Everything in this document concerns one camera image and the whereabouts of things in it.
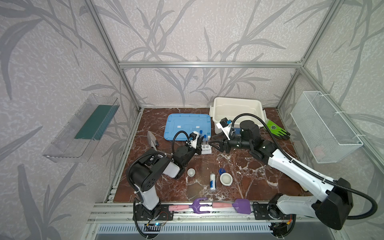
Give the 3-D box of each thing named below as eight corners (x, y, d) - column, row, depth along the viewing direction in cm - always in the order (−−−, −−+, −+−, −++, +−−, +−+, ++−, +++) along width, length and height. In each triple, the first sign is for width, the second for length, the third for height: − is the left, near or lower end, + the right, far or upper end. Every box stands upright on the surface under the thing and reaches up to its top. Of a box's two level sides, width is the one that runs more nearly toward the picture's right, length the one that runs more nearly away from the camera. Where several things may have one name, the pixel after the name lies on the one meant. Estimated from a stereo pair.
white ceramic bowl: (220, 185, 84) (220, 184, 81) (219, 174, 88) (219, 172, 85) (232, 185, 84) (233, 184, 81) (231, 174, 88) (231, 172, 85)
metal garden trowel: (153, 152, 98) (152, 150, 96) (145, 134, 107) (144, 132, 105) (161, 148, 100) (160, 146, 98) (152, 131, 109) (151, 129, 107)
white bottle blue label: (209, 190, 83) (210, 188, 80) (209, 175, 88) (209, 174, 86) (215, 190, 83) (216, 188, 80) (214, 175, 88) (215, 174, 86)
